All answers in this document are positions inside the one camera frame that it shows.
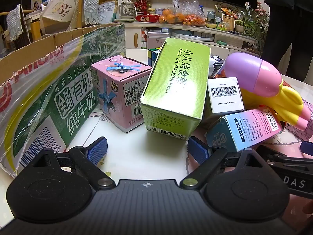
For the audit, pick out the fruit print tablecloth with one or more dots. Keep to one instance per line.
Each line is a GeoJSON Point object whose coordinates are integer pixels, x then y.
{"type": "Point", "coordinates": [137, 151]}

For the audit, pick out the white piggy toy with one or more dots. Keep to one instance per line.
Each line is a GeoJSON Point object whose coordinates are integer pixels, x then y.
{"type": "Point", "coordinates": [215, 64]}

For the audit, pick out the person's right hand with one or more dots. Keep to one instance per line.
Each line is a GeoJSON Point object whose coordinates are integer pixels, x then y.
{"type": "Point", "coordinates": [309, 206]}

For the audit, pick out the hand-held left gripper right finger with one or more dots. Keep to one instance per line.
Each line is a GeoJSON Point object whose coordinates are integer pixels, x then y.
{"type": "Point", "coordinates": [198, 150]}

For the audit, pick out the colourful puzzle cube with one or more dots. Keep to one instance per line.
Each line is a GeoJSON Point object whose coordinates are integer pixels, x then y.
{"type": "Point", "coordinates": [152, 55]}

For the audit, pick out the pink flower bouquet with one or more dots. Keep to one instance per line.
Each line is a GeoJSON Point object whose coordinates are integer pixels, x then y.
{"type": "Point", "coordinates": [254, 17]}

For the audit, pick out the purple pink yellow toy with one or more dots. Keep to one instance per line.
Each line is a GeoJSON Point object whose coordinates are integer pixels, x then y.
{"type": "Point", "coordinates": [256, 76]}

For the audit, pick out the wooden dining table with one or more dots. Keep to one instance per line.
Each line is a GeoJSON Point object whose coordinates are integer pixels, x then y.
{"type": "Point", "coordinates": [35, 29]}

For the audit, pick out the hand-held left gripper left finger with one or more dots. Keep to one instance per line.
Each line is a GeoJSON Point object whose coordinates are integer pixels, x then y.
{"type": "Point", "coordinates": [99, 149]}

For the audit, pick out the white barcode box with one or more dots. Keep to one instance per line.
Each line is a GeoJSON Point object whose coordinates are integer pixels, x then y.
{"type": "Point", "coordinates": [225, 102]}

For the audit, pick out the beige printed tote bag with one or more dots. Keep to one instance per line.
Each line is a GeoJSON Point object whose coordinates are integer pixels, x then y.
{"type": "Point", "coordinates": [60, 12]}

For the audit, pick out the green printed cardboard box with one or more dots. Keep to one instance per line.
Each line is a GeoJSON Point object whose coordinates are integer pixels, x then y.
{"type": "Point", "coordinates": [36, 83]}

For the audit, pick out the pink metal case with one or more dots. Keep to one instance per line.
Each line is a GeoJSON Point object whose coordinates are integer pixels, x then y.
{"type": "Point", "coordinates": [156, 38]}

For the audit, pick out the glass kettle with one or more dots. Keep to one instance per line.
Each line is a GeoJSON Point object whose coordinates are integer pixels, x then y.
{"type": "Point", "coordinates": [127, 9]}

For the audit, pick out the glass jar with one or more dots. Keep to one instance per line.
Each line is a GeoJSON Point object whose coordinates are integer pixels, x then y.
{"type": "Point", "coordinates": [211, 17]}

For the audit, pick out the red berry plant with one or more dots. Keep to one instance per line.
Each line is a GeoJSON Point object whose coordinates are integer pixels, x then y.
{"type": "Point", "coordinates": [141, 3]}

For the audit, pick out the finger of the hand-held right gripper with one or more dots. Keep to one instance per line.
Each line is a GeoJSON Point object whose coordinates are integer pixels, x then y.
{"type": "Point", "coordinates": [307, 148]}
{"type": "Point", "coordinates": [281, 160]}

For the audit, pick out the white oval tray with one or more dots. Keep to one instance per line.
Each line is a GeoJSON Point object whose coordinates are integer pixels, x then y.
{"type": "Point", "coordinates": [193, 36]}

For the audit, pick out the red snack box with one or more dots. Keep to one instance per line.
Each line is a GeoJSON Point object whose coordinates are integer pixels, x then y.
{"type": "Point", "coordinates": [148, 17]}

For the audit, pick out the yellow banana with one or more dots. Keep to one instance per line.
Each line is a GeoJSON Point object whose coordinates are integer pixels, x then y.
{"type": "Point", "coordinates": [211, 25]}

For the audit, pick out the small drink carton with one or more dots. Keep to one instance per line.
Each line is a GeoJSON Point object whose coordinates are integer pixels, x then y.
{"type": "Point", "coordinates": [144, 39]}

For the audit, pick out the pink box blue figure print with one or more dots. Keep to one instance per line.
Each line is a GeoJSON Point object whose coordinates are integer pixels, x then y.
{"type": "Point", "coordinates": [115, 102]}

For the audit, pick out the white document sheet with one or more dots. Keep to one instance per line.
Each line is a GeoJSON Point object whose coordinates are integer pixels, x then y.
{"type": "Point", "coordinates": [106, 12]}

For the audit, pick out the cream television cabinet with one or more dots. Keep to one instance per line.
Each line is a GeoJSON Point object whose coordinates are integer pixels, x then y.
{"type": "Point", "coordinates": [185, 33]}

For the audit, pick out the pastel blue pink box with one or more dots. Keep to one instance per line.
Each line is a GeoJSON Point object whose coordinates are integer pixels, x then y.
{"type": "Point", "coordinates": [244, 129]}

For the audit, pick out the wooden photo frame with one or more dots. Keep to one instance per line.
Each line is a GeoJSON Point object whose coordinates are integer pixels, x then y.
{"type": "Point", "coordinates": [228, 22]}

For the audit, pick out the green medicine box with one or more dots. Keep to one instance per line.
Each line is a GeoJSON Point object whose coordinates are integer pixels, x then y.
{"type": "Point", "coordinates": [176, 85]}

